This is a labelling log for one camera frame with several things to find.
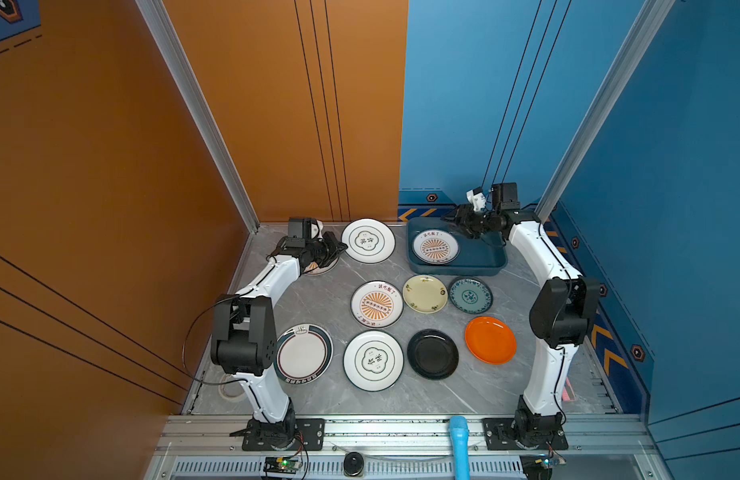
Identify sunburst plate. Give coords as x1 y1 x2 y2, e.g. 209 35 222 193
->
304 257 340 276
413 229 460 265
350 280 405 329

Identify white flower plate back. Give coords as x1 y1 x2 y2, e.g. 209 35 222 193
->
342 218 396 264

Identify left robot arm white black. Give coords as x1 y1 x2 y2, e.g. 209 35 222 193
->
210 232 347 450

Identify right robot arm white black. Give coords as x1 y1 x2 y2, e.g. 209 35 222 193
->
444 183 599 449

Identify teal plastic bin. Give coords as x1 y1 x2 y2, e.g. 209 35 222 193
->
406 217 508 277

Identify teal patterned plate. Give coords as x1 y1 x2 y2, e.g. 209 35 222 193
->
448 277 494 315

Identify cream yellow plate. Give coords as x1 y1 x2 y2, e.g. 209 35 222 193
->
402 275 449 314

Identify white plate dark rim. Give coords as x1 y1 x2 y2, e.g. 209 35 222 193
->
274 324 334 385

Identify orange plate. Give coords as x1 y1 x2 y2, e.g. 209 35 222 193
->
464 316 517 365

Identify large white flower plate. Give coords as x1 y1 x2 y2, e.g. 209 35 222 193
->
343 330 405 392

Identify black plate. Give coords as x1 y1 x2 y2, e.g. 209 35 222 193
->
407 329 460 380

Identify tape roll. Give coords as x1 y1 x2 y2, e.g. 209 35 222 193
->
219 380 245 402

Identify pink flat tool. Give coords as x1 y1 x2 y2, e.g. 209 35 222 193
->
562 378 576 402

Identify black round knob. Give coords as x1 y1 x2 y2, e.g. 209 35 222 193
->
343 452 365 478

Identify left circuit board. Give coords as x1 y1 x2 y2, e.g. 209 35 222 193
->
262 456 304 479

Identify circuit board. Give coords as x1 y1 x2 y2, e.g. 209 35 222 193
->
262 456 304 479
535 450 567 470

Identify right circuit board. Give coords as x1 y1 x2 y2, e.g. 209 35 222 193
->
535 450 567 470

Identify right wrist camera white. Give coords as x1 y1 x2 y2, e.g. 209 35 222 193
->
467 187 487 214

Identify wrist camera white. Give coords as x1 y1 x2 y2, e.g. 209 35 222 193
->
467 187 487 214
309 218 324 239

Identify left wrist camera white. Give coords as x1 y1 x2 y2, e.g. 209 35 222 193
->
309 218 324 239

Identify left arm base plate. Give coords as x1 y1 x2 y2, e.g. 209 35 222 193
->
242 417 326 452

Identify blue cylinder handle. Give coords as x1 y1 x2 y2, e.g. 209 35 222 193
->
448 416 470 480

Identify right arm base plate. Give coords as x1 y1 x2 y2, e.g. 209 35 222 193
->
482 417 570 451

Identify aluminium front rail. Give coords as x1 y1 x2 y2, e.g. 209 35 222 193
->
145 414 672 479

